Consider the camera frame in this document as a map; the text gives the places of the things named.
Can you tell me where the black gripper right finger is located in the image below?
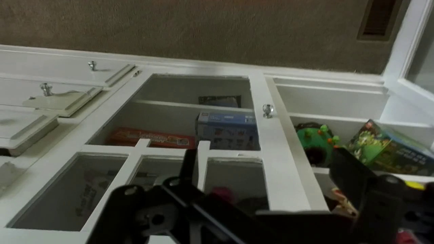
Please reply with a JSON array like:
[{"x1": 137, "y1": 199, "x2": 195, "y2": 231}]
[{"x1": 332, "y1": 148, "x2": 407, "y2": 244}]

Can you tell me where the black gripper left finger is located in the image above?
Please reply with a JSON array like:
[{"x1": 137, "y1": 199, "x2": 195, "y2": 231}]
[{"x1": 87, "y1": 148, "x2": 228, "y2": 244}]

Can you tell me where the white glass cabinet door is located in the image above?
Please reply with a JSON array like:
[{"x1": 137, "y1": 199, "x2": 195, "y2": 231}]
[
  {"x1": 381, "y1": 0, "x2": 434, "y2": 121},
  {"x1": 0, "y1": 71, "x2": 331, "y2": 244}
]

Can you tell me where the white shelf cabinet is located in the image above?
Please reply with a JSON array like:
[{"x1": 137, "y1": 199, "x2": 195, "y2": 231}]
[{"x1": 0, "y1": 42, "x2": 434, "y2": 244}]

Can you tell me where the white drawer unit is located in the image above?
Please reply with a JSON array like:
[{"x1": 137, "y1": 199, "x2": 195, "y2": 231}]
[{"x1": 0, "y1": 46, "x2": 141, "y2": 182}]

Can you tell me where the brown vent grille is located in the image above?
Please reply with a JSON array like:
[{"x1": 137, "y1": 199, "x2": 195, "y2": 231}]
[{"x1": 357, "y1": 0, "x2": 404, "y2": 42}]

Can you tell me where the white drawer with handle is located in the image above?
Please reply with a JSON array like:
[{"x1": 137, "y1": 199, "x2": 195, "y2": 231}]
[
  {"x1": 0, "y1": 80, "x2": 110, "y2": 121},
  {"x1": 0, "y1": 107, "x2": 59, "y2": 157},
  {"x1": 0, "y1": 56, "x2": 141, "y2": 91}
]

